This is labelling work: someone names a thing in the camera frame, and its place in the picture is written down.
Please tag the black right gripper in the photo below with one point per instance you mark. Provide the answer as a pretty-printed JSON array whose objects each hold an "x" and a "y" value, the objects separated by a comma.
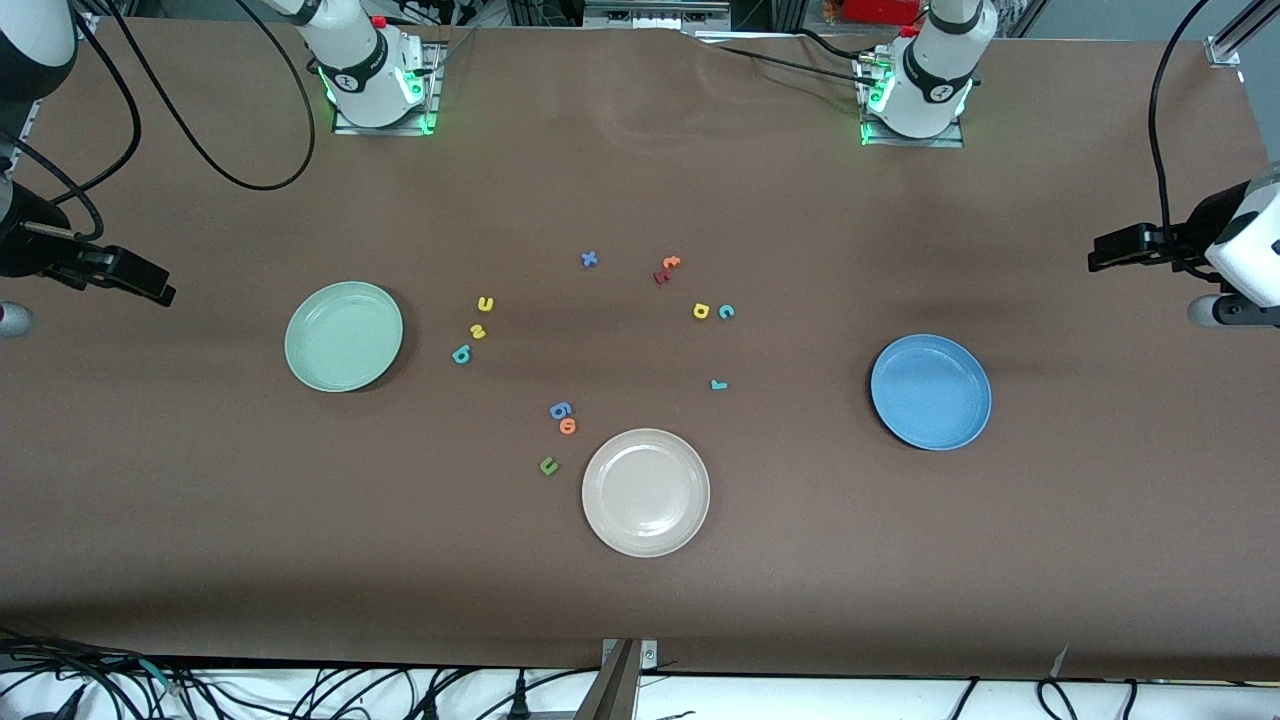
[{"x": 30, "y": 247}]

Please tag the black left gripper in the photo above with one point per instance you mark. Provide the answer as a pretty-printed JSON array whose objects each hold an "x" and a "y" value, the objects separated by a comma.
[{"x": 1192, "y": 233}]

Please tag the teal foam letter q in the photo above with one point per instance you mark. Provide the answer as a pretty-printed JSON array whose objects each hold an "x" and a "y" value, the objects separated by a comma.
[{"x": 460, "y": 356}]

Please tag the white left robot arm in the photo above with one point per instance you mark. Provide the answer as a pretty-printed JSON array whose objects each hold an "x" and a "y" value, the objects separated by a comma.
[{"x": 935, "y": 60}]

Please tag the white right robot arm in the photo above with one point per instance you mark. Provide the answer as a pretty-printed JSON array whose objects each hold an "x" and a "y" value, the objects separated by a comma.
[{"x": 365, "y": 70}]

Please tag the green plate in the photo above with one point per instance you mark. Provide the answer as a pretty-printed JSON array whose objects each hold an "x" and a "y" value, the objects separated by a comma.
[{"x": 343, "y": 337}]

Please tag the blue plate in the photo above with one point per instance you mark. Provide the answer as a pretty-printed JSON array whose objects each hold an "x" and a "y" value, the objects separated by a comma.
[{"x": 931, "y": 392}]

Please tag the red box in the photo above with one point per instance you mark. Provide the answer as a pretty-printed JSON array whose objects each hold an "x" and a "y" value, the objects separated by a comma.
[{"x": 880, "y": 10}]

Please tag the white tape scrap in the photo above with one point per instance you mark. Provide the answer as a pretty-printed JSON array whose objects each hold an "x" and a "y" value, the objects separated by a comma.
[{"x": 1060, "y": 662}]

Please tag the blue foam letter g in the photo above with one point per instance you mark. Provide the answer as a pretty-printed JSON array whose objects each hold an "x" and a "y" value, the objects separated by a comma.
[{"x": 560, "y": 406}]

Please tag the grey power strip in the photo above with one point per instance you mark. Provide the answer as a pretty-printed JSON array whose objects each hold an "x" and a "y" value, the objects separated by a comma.
[{"x": 655, "y": 15}]

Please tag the beige plate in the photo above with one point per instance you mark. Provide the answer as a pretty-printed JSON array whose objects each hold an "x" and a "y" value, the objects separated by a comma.
[{"x": 646, "y": 492}]

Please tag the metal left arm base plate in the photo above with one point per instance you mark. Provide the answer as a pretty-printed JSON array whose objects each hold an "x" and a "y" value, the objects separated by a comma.
[{"x": 950, "y": 142}]

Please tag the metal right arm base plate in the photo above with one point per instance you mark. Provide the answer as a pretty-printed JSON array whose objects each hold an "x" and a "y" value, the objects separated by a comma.
[{"x": 430, "y": 110}]

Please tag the metal table edge bracket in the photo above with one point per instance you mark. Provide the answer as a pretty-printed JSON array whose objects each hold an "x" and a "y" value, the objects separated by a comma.
[{"x": 620, "y": 690}]

